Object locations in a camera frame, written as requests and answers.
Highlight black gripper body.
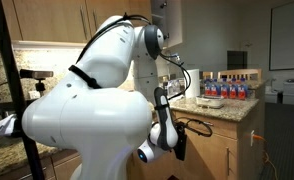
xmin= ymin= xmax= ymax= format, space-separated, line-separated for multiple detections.
xmin=173 ymin=121 xmax=189 ymax=162

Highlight wooden drawer with metal handle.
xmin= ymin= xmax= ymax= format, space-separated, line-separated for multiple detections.
xmin=178 ymin=110 xmax=239 ymax=140

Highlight white open cabinet door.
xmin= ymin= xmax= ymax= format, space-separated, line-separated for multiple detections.
xmin=150 ymin=0 xmax=183 ymax=48

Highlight white rectangular dish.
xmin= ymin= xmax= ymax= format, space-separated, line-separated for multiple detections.
xmin=195 ymin=94 xmax=225 ymax=110

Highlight clear plastic bag of bottles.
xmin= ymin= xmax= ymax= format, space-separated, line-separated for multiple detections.
xmin=166 ymin=78 xmax=185 ymax=98

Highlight red label water bottle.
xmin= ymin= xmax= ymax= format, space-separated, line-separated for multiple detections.
xmin=228 ymin=77 xmax=238 ymax=100
xmin=204 ymin=78 xmax=213 ymax=98
xmin=211 ymin=78 xmax=221 ymax=98
xmin=237 ymin=77 xmax=248 ymax=101
xmin=220 ymin=77 xmax=229 ymax=100

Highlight white paper towel roll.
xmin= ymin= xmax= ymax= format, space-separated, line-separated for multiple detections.
xmin=185 ymin=68 xmax=201 ymax=99

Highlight wooden base cabinet body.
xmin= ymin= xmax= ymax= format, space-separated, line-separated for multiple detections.
xmin=125 ymin=83 xmax=267 ymax=180

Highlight narrow wooden chair back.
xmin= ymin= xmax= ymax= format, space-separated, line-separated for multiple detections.
xmin=201 ymin=71 xmax=215 ymax=81

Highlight low white cabinet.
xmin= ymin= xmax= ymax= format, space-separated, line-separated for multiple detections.
xmin=265 ymin=85 xmax=283 ymax=104

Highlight wooden cabinet with drawers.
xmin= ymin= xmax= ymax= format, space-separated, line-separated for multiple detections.
xmin=0 ymin=149 xmax=83 ymax=180

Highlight white projector screen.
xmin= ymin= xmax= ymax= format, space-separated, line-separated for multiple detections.
xmin=269 ymin=0 xmax=294 ymax=72

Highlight white backsplash outlet plate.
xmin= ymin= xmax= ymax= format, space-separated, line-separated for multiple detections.
xmin=28 ymin=90 xmax=41 ymax=100

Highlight crumpled white paper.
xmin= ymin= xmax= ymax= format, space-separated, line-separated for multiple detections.
xmin=0 ymin=113 xmax=17 ymax=137

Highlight black tripod pole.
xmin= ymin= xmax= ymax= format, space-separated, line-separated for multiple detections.
xmin=0 ymin=0 xmax=46 ymax=180

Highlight wooden cabinet door with handle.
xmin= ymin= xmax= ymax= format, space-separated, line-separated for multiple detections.
xmin=183 ymin=123 xmax=239 ymax=180

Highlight orange power cable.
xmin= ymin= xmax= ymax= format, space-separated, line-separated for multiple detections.
xmin=252 ymin=134 xmax=279 ymax=180

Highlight small dark wall panel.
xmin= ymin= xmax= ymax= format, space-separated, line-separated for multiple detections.
xmin=226 ymin=50 xmax=248 ymax=71

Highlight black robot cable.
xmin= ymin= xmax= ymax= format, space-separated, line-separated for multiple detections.
xmin=75 ymin=12 xmax=214 ymax=138

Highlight wooden wall cabinets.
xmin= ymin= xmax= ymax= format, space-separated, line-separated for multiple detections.
xmin=0 ymin=0 xmax=152 ymax=45

